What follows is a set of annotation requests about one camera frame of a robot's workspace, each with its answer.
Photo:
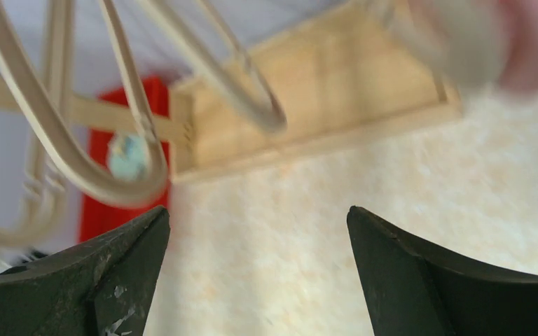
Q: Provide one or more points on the red plastic bin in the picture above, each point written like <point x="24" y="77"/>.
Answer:
<point x="98" y="218"/>

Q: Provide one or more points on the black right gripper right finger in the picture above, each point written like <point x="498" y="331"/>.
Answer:
<point x="416" y="287"/>

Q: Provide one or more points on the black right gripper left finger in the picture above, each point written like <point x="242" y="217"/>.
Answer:
<point x="103" y="286"/>

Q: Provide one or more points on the wooden hanger rack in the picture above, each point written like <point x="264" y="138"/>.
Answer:
<point x="328" y="83"/>

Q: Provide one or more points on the green folded cloth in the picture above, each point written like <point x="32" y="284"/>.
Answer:
<point x="126" y="157"/>

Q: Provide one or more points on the pink plastic hanger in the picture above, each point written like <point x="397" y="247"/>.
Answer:
<point x="520" y="75"/>

